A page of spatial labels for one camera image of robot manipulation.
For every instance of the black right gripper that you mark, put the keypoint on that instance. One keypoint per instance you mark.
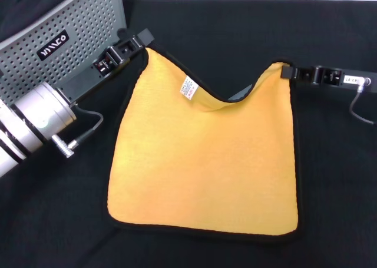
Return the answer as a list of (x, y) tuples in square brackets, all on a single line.
[(359, 81)]

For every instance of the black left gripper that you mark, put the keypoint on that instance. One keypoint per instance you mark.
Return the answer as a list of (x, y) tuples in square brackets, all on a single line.
[(79, 86)]

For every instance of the orange grey towel black trim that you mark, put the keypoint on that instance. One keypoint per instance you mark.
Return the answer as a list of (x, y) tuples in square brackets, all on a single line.
[(206, 162)]

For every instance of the grey perforated storage box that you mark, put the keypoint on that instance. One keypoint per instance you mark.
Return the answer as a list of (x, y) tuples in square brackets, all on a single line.
[(82, 23)]

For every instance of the dark cloth inside box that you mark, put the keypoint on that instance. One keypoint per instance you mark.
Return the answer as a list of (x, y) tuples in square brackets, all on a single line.
[(23, 9)]

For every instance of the black tablecloth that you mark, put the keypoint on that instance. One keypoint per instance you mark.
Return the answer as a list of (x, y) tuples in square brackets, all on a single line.
[(188, 256)]

